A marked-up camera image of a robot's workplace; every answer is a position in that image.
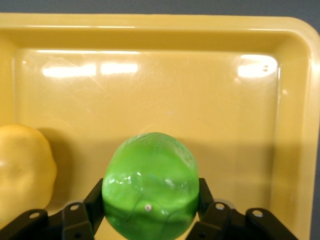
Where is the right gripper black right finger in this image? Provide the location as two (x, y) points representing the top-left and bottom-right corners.
(184, 177), (300, 240)

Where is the green apple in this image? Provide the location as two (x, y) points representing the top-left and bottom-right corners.
(101, 131), (200, 240)

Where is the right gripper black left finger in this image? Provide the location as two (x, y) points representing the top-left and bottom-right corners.
(0, 177), (106, 240)

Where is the yellow potato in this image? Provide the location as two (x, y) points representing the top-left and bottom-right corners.
(0, 124), (58, 222)

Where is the yellow plastic tray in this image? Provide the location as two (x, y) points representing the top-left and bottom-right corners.
(0, 12), (320, 240)

